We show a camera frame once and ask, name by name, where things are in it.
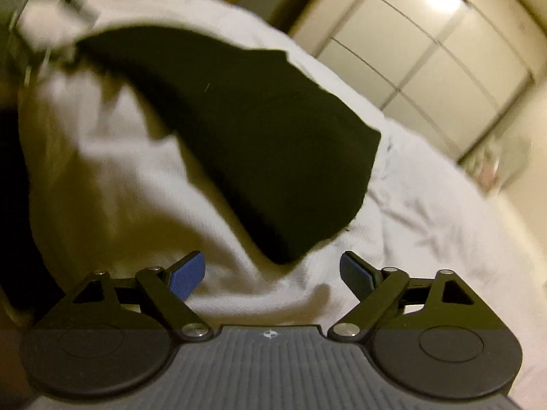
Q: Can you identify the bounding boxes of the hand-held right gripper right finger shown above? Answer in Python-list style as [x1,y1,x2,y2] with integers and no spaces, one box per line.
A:
[327,251,481,342]

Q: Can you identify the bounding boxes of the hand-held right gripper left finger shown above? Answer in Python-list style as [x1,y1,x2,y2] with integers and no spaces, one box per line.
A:
[64,251,214,342]

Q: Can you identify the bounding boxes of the black garment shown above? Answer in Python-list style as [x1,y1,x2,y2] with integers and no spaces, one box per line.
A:
[75,26,382,265]

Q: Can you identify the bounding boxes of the white duvet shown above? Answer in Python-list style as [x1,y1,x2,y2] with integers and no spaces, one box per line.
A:
[17,0,547,398]

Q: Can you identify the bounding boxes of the white wardrobe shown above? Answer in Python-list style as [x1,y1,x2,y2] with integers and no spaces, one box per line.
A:
[291,0,537,164]

